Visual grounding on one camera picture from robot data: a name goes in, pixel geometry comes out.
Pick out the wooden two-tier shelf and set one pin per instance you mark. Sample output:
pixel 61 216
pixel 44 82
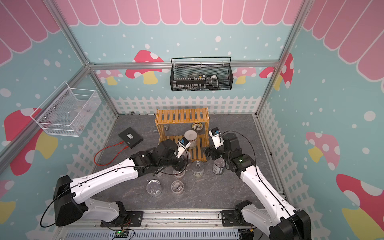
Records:
pixel 181 121

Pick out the clear jar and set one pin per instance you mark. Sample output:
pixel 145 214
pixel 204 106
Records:
pixel 179 174

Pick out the white wire basket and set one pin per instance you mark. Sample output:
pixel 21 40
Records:
pixel 67 111

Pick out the small green circuit board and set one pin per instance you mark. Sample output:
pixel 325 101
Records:
pixel 122 234

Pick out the short silver can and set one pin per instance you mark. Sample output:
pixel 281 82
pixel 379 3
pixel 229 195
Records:
pixel 154 188

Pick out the items in black basket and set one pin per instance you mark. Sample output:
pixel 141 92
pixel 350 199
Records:
pixel 199 83

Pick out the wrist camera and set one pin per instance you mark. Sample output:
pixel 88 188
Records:
pixel 215 135
pixel 183 144

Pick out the tall silver green can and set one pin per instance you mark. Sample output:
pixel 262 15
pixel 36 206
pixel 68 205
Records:
pixel 218 166

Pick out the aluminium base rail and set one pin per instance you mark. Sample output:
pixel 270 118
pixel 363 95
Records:
pixel 195 224

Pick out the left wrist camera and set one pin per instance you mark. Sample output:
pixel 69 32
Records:
pixel 183 144

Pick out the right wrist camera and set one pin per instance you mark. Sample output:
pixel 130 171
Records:
pixel 215 135

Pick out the white lid can shelf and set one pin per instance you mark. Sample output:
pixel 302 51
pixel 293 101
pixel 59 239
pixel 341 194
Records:
pixel 191 136

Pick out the black network switch box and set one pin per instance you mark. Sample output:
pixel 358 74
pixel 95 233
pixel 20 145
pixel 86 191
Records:
pixel 130 137

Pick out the black wire mesh basket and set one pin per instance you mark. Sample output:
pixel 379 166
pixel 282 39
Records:
pixel 201 74

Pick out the green label pull-tab can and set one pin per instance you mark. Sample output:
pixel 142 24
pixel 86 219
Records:
pixel 198 169

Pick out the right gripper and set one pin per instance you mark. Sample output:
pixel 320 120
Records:
pixel 214 155

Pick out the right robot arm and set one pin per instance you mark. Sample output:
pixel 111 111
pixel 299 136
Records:
pixel 280 220

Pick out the red seed plastic jar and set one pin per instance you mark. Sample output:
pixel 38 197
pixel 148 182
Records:
pixel 177 187

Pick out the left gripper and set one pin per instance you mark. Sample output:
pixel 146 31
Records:
pixel 181 164

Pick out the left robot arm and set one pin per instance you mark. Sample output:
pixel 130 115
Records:
pixel 73 198

